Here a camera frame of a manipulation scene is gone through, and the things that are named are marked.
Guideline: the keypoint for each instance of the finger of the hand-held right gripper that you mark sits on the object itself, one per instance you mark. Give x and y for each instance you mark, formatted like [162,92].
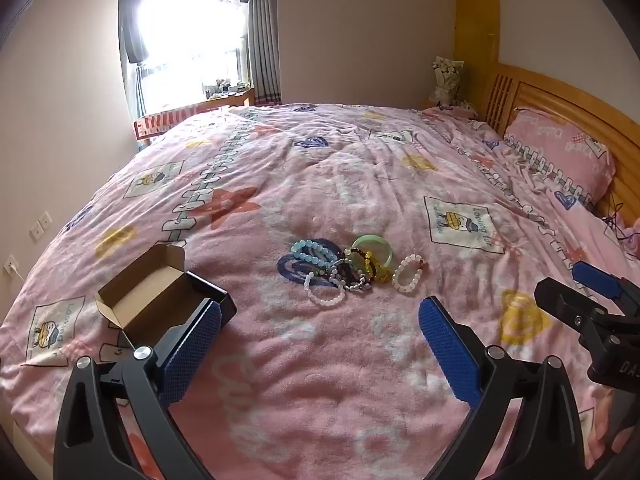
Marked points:
[565,302]
[597,280]

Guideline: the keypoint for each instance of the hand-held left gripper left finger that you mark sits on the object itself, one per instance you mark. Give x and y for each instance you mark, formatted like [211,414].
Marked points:
[192,355]

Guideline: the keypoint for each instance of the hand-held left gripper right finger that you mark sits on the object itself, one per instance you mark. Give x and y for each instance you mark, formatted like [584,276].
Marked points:
[450,350]

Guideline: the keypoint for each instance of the cardboard box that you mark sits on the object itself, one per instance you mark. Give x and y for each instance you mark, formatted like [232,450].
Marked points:
[142,295]

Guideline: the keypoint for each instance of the green jade bangle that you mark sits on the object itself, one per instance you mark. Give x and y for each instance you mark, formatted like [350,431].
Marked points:
[386,254]

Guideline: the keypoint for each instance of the pink printed pillow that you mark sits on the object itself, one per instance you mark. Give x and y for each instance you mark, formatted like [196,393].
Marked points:
[560,150]

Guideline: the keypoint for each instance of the pink printed blanket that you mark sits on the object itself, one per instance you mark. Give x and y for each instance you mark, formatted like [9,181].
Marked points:
[350,185]

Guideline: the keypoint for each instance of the wooden headboard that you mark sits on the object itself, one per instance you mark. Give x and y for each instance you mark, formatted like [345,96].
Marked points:
[550,90]

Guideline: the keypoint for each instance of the plush toy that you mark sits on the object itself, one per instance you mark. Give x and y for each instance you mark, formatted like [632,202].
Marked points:
[447,80]

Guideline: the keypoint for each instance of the wooden desk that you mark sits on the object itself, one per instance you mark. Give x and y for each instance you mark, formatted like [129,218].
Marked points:
[230,99]

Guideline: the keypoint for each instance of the small items on desk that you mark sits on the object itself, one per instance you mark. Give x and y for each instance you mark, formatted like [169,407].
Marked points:
[225,87]

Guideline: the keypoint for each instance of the yellow wooden pillar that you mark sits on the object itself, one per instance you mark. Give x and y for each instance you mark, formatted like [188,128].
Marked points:
[475,10]

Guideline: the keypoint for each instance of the grey striped curtain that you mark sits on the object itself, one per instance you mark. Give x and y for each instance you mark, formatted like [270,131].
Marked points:
[265,60]

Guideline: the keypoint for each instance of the window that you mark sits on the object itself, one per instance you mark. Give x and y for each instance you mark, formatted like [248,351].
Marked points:
[190,35]

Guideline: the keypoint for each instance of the dark hanging cloth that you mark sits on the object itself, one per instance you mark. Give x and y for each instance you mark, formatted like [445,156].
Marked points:
[132,25]

